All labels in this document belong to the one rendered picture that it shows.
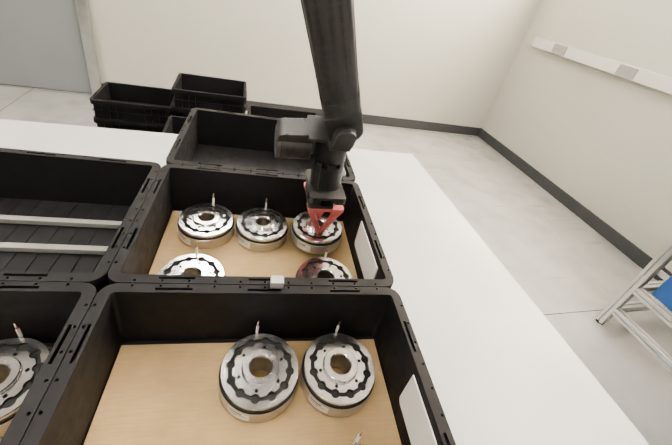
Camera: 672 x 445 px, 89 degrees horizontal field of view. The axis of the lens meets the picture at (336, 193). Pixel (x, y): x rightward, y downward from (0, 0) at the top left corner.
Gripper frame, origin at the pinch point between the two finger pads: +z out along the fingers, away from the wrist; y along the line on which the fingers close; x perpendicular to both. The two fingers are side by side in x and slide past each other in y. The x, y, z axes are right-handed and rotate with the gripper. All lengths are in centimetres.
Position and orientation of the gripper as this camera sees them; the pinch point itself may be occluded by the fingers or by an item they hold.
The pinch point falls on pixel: (318, 221)
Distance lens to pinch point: 69.2
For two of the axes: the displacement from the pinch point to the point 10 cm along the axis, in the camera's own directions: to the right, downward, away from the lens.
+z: -1.6, 8.3, 5.3
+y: 1.5, 5.5, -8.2
